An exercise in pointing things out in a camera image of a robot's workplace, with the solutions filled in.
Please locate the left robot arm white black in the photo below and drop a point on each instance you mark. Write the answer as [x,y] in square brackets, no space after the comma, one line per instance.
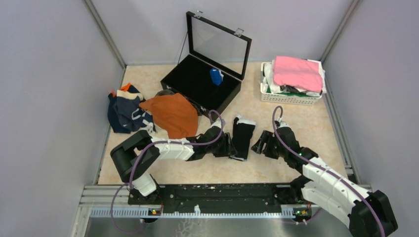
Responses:
[135,155]

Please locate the navy underwear orange waistband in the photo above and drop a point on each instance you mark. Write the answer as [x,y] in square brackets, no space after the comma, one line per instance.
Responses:
[114,117]

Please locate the white plastic basket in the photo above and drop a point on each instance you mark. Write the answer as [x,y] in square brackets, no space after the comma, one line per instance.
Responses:
[286,98]

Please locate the black underwear white trim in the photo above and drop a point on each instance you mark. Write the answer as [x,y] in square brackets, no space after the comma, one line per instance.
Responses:
[243,129]

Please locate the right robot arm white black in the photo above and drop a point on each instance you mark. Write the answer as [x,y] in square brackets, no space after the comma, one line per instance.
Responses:
[364,213]

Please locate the olive grey underwear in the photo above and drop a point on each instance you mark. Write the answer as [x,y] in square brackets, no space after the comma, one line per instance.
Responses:
[165,92]

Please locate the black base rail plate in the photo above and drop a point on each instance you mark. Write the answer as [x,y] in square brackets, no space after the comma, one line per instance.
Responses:
[247,198]

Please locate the orange underwear cream waistband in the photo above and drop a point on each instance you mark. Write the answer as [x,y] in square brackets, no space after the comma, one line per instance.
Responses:
[173,113]

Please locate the dark blue underwear cream waistband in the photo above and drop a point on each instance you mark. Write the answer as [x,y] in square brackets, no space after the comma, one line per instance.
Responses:
[141,119]

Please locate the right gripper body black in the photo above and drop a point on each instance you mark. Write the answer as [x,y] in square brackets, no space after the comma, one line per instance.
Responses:
[272,149]

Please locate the black display case glass lid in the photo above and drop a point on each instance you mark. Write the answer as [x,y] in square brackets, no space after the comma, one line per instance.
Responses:
[210,45]

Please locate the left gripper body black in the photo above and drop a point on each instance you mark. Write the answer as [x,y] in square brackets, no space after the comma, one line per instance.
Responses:
[222,149]

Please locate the pink folded cloth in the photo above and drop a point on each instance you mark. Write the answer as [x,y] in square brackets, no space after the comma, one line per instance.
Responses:
[299,73]

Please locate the royal blue underwear white trim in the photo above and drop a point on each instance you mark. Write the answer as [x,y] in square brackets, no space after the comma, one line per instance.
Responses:
[216,76]

